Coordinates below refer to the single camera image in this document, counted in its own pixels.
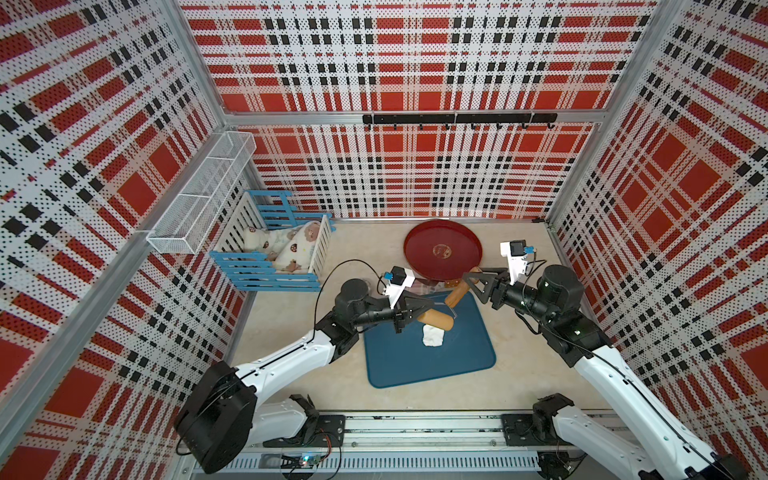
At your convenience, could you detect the blue white toy crib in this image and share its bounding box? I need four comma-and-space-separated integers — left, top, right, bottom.
210, 190, 335, 292

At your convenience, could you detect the teal plastic tray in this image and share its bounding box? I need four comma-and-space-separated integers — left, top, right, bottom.
363, 318, 496, 389

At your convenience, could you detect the small green circuit board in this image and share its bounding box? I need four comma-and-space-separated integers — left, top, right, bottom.
281, 454, 323, 470

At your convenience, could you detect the knife with wooden handle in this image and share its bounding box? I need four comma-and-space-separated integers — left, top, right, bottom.
410, 277, 460, 295

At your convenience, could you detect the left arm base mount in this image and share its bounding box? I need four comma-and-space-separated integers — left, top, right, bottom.
263, 414, 347, 448

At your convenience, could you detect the red round plate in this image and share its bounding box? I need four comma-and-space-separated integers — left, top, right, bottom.
403, 220, 483, 281

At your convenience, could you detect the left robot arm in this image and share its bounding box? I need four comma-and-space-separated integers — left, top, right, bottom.
174, 278, 454, 474

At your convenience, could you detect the white dough lump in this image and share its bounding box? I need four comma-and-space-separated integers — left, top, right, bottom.
422, 324, 445, 347

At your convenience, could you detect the wooden rolling pin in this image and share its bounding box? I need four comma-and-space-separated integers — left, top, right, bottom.
417, 266, 482, 332

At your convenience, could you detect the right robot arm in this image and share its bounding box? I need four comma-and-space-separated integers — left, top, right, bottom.
463, 265, 748, 479

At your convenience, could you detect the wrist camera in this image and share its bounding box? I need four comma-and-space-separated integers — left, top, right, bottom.
500, 240, 535, 283
383, 266, 415, 309

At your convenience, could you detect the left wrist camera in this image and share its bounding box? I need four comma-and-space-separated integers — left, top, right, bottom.
383, 266, 415, 309

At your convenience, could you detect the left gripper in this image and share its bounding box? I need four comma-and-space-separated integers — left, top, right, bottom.
351, 291, 433, 333

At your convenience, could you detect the white wire mesh basket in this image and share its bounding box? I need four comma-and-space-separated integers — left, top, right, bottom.
147, 131, 256, 255

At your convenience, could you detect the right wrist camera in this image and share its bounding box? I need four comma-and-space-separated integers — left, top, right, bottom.
500, 240, 535, 283

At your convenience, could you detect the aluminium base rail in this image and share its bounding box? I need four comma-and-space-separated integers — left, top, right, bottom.
182, 405, 634, 479

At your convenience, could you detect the black hook rail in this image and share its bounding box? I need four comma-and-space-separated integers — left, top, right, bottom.
362, 112, 558, 127

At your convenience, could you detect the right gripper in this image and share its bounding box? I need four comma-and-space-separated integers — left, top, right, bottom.
463, 268, 557, 325

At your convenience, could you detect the doll in patterned cloth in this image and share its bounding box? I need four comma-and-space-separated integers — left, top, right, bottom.
243, 221, 321, 274

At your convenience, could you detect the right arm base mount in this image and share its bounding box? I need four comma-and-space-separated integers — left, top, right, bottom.
500, 413, 574, 448

